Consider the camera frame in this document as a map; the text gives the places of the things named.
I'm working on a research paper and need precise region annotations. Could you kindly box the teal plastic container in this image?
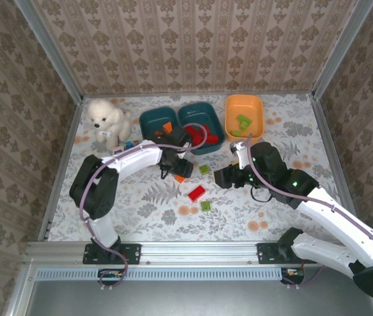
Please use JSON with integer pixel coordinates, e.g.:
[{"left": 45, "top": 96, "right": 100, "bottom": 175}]
[
  {"left": 139, "top": 107, "right": 182, "bottom": 149},
  {"left": 177, "top": 101, "right": 226, "bottom": 156}
]

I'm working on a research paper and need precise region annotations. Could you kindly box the orange plastic container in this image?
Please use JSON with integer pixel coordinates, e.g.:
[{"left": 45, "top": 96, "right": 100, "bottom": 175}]
[{"left": 224, "top": 94, "right": 265, "bottom": 143}]

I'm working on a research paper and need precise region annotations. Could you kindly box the white plush dog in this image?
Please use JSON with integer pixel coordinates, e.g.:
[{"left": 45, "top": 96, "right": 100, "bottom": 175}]
[{"left": 86, "top": 98, "right": 133, "bottom": 151}]

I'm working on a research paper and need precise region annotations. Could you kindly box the grey metal panel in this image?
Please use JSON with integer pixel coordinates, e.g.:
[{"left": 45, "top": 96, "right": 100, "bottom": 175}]
[{"left": 24, "top": 280, "right": 373, "bottom": 316}]

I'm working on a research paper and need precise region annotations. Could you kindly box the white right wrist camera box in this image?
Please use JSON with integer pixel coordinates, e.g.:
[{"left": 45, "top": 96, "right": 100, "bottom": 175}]
[{"left": 229, "top": 141, "right": 252, "bottom": 171}]

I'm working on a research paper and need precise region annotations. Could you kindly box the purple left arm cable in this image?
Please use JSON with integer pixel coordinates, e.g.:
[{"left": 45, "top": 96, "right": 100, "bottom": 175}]
[{"left": 79, "top": 123, "right": 208, "bottom": 292}]

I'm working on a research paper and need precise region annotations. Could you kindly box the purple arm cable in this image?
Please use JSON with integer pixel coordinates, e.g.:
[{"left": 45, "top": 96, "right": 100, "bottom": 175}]
[
  {"left": 247, "top": 133, "right": 373, "bottom": 288},
  {"left": 79, "top": 123, "right": 208, "bottom": 292}
]

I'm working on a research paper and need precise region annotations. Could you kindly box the aluminium side rail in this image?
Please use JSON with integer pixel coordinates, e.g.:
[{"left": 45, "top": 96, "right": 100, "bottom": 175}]
[
  {"left": 37, "top": 97, "right": 84, "bottom": 242},
  {"left": 311, "top": 93, "right": 366, "bottom": 240}
]

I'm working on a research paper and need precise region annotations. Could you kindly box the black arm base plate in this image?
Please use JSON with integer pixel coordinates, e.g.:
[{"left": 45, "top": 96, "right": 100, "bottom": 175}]
[
  {"left": 82, "top": 242, "right": 141, "bottom": 265},
  {"left": 257, "top": 242, "right": 292, "bottom": 265}
]

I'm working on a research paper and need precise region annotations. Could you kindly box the wide aluminium extrusion rail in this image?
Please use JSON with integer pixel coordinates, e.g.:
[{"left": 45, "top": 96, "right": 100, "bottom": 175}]
[{"left": 24, "top": 240, "right": 373, "bottom": 266}]

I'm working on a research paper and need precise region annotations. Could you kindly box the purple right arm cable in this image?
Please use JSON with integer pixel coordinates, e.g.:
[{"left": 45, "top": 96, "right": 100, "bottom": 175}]
[{"left": 247, "top": 133, "right": 373, "bottom": 288}]

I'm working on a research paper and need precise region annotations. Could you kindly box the grey slotted cable duct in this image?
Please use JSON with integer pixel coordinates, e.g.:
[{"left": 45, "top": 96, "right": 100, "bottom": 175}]
[{"left": 36, "top": 267, "right": 286, "bottom": 282}]

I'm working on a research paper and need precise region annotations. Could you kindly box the black cable port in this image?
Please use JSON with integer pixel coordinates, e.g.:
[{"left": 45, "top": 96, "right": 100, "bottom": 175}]
[{"left": 280, "top": 267, "right": 305, "bottom": 286}]

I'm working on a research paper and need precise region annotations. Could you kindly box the aluminium frame post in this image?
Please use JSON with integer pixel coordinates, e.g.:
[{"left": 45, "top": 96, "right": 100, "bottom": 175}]
[
  {"left": 13, "top": 0, "right": 84, "bottom": 101},
  {"left": 311, "top": 0, "right": 373, "bottom": 99}
]

